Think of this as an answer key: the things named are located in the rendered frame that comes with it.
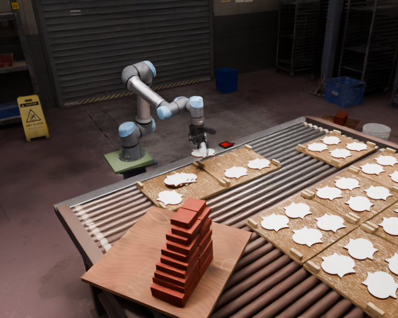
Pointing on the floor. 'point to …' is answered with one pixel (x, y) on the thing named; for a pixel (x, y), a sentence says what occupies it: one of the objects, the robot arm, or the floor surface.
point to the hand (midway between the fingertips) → (203, 152)
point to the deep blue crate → (344, 91)
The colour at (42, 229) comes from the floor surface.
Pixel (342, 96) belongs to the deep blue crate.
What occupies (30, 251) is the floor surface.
